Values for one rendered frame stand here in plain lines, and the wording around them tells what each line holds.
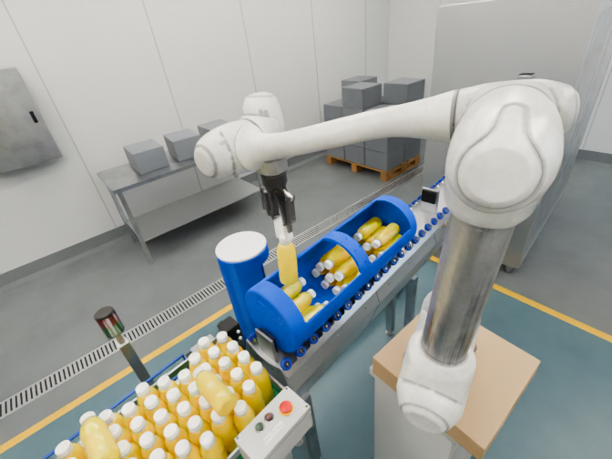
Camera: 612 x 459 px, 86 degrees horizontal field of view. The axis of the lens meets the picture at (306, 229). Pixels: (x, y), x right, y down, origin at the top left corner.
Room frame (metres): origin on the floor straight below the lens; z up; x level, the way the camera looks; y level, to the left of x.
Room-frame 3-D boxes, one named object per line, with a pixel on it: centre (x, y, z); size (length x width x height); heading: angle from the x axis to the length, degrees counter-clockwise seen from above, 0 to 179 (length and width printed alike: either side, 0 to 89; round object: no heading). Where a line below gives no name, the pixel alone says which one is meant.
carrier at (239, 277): (1.48, 0.36, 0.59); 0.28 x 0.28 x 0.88
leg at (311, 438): (0.83, 0.11, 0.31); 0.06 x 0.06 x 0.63; 43
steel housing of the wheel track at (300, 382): (1.55, -0.57, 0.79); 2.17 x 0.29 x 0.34; 133
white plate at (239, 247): (1.48, 0.36, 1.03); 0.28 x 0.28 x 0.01
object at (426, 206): (1.74, -0.78, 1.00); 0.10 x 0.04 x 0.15; 43
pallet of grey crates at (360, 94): (4.84, -1.16, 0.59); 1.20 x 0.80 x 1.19; 37
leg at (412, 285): (1.50, -0.62, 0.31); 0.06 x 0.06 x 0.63; 43
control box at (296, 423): (0.49, 0.16, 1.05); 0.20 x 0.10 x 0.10; 133
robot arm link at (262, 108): (0.88, 0.08, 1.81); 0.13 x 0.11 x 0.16; 147
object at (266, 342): (0.84, 0.20, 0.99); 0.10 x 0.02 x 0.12; 43
